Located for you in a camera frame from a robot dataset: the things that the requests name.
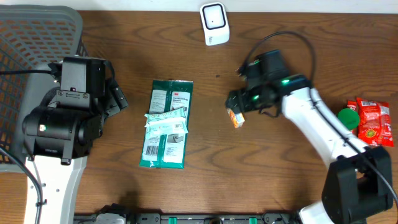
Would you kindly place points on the orange snack packet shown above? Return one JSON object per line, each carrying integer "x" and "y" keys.
{"x": 236, "y": 118}

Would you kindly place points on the red snack bag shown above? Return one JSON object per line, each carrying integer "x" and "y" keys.
{"x": 375, "y": 123}

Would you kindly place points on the green 3M gloves package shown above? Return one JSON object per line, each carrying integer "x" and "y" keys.
{"x": 167, "y": 151}

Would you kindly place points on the red instant coffee stick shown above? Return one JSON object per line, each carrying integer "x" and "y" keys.
{"x": 351, "y": 104}

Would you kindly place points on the pale green wipes pack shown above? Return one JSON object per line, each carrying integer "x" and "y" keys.
{"x": 171, "y": 122}

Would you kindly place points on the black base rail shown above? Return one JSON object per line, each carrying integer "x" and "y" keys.
{"x": 155, "y": 218}

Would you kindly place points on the grey plastic mesh basket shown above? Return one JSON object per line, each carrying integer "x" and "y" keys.
{"x": 31, "y": 37}

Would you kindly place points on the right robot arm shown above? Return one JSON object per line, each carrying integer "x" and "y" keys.
{"x": 358, "y": 183}

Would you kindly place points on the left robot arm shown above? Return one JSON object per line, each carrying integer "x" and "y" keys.
{"x": 63, "y": 113}

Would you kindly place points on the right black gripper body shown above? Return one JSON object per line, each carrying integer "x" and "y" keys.
{"x": 250, "y": 100}

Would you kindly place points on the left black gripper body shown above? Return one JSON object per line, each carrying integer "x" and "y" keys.
{"x": 112, "y": 101}

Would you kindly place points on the green lid jar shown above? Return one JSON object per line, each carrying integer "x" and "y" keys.
{"x": 349, "y": 118}

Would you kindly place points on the white barcode scanner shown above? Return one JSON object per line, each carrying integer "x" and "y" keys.
{"x": 215, "y": 23}

